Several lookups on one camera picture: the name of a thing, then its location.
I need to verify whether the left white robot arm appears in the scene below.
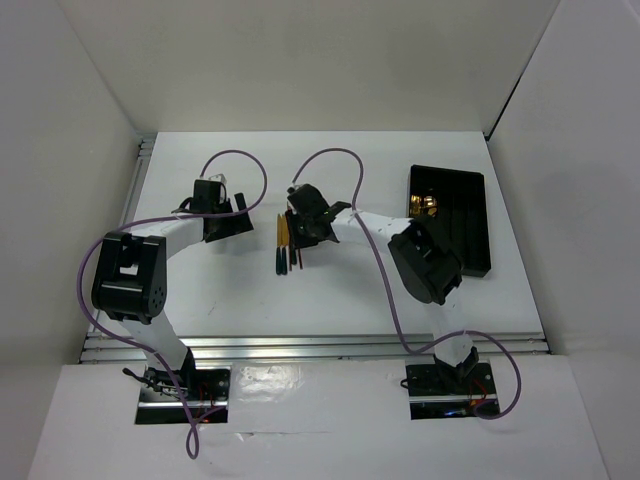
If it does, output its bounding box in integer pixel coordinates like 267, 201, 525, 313
91, 175, 253, 399

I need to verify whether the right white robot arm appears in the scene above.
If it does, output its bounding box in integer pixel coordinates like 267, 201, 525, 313
287, 184, 479, 392

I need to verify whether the black cutlery tray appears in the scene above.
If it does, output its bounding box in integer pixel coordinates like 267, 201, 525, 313
408, 165, 492, 278

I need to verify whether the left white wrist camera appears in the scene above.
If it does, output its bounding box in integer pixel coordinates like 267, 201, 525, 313
206, 173, 227, 185

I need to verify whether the gold knife green handle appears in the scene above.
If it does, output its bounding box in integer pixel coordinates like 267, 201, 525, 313
285, 208, 298, 268
280, 214, 290, 275
276, 214, 286, 275

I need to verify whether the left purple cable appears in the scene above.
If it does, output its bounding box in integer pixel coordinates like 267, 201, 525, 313
78, 149, 269, 459

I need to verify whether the purple cable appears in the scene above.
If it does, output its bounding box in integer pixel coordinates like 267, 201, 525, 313
78, 149, 269, 459
292, 146, 524, 421

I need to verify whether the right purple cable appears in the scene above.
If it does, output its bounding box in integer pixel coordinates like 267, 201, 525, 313
292, 146, 524, 421

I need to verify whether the aluminium frame rail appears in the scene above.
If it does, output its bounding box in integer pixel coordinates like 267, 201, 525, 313
79, 130, 551, 364

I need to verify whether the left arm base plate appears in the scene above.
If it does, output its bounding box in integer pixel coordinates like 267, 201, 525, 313
123, 367, 231, 425

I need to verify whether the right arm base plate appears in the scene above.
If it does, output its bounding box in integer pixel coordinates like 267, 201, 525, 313
400, 362, 500, 420

